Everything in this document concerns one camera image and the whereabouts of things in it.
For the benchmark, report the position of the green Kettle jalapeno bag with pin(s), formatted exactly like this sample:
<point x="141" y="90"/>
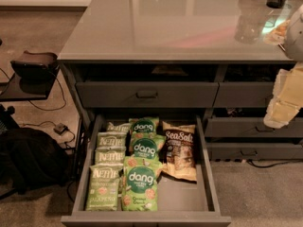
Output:
<point x="103" y="188"/>

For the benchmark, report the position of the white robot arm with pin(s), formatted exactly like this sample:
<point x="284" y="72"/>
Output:
<point x="293" y="44"/>

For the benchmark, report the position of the grey top right drawer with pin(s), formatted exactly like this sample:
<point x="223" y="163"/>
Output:
<point x="243" y="94"/>

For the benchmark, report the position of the grey middle right drawer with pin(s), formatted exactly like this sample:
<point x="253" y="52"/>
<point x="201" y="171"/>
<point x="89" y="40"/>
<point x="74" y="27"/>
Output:
<point x="250" y="127"/>

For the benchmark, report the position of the grey bottom right drawer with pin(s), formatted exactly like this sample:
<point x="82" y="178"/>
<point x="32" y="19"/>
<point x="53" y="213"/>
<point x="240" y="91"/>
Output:
<point x="255" y="151"/>

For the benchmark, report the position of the brown sea salt chip bag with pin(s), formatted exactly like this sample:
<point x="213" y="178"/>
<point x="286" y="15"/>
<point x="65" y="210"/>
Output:
<point x="179" y="145"/>

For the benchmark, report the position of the rear green Dang bag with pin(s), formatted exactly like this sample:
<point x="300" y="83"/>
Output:
<point x="144" y="124"/>

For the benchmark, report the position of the green dang bag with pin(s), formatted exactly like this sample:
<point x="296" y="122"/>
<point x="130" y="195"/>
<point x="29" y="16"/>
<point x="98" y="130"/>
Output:
<point x="144" y="124"/>
<point x="146" y="145"/>
<point x="139" y="189"/>

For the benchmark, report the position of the middle green Dang bag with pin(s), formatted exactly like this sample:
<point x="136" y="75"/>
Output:
<point x="146" y="145"/>

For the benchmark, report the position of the open grey middle drawer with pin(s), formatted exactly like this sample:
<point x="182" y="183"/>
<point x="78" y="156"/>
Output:
<point x="180" y="203"/>

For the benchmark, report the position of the rear green Kettle bag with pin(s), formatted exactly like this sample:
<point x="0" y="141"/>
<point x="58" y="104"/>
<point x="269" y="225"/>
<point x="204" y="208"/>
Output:
<point x="124" y="127"/>

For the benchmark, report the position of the front green Dang bag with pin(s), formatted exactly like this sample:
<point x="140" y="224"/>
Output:
<point x="139" y="189"/>

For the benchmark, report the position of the grey top left drawer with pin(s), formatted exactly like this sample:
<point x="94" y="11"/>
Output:
<point x="146" y="94"/>

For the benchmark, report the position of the black bag on floor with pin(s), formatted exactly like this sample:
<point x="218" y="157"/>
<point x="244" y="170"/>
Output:
<point x="32" y="159"/>

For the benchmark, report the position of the black white fiducial marker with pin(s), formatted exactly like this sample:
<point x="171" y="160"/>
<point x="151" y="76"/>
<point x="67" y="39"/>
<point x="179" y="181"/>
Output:
<point x="277" y="35"/>

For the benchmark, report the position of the grey cabinet with glass top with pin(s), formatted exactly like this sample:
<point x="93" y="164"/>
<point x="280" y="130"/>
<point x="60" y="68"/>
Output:
<point x="177" y="41"/>

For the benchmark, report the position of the black power adapter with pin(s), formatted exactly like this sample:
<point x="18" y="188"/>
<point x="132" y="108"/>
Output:
<point x="60" y="128"/>

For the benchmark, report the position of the small dark side table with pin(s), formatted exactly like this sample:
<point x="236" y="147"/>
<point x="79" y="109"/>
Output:
<point x="18" y="89"/>

